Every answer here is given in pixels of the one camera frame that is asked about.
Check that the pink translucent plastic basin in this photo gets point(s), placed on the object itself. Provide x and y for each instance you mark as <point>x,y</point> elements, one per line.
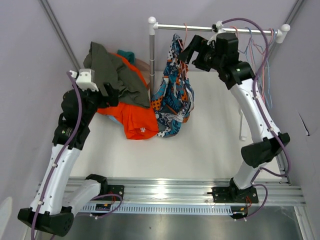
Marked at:
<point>144,68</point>

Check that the patterned blue orange shorts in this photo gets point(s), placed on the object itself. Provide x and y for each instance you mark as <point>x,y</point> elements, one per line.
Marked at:
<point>174,100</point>

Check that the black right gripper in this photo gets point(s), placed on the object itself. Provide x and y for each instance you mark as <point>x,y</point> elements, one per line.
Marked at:
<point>196,43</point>

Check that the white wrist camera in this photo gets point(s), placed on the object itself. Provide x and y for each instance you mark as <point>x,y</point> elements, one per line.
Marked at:
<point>217,28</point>
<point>85,79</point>

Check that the olive green shorts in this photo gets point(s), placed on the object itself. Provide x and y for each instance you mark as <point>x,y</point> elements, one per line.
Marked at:
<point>110,69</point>

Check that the grey slotted cable duct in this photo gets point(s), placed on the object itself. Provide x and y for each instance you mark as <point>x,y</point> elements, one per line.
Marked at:
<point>170,209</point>

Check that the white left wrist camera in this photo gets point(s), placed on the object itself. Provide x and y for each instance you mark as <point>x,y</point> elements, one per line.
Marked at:
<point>85,79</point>

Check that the light blue shorts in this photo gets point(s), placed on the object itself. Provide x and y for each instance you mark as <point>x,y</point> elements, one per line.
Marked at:
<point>112,118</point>

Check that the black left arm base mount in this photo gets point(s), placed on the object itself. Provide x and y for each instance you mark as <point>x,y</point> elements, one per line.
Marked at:
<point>116,190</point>

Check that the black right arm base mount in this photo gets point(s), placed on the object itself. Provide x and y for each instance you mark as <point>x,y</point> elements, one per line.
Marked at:
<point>231,194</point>

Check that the dark teal shorts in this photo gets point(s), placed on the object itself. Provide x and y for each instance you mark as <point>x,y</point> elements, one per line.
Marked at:
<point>128,55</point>

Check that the blue hanger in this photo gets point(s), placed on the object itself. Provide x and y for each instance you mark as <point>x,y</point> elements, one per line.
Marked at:
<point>248,52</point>
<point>267,91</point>

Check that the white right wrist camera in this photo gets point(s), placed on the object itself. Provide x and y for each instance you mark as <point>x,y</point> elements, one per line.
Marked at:
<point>217,28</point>

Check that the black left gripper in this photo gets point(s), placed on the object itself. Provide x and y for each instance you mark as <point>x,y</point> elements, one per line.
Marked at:
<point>111,100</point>

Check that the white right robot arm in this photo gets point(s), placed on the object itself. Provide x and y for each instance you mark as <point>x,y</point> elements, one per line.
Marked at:
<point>267,139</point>

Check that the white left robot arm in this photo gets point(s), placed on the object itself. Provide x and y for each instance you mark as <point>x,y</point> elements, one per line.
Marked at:
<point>50,212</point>

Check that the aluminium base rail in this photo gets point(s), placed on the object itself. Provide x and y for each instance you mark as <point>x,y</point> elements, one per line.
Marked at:
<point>165,191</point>

